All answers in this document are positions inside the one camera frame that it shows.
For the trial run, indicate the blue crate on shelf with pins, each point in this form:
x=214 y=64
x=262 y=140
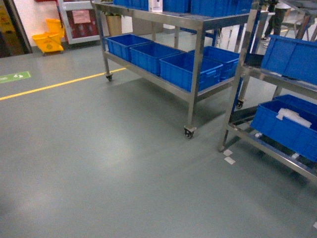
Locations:
x=178 y=70

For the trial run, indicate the blue crate shelf middle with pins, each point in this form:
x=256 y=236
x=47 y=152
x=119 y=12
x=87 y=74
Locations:
x=148 y=56

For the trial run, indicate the blue crate shelf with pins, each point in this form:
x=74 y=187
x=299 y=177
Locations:
x=229 y=60
x=120 y=45
x=148 y=56

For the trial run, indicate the blue crate shelf left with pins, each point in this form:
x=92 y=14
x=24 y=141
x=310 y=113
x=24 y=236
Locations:
x=120 y=45

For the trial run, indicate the blue crate shelf rear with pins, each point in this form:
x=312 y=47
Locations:
x=229 y=60

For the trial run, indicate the blue crate with white bag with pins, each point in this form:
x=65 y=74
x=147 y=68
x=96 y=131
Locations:
x=290 y=134

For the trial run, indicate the yellow mop bucket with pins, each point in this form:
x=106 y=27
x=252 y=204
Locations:
x=50 y=41

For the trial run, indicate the person legs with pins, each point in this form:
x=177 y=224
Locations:
x=275 y=22

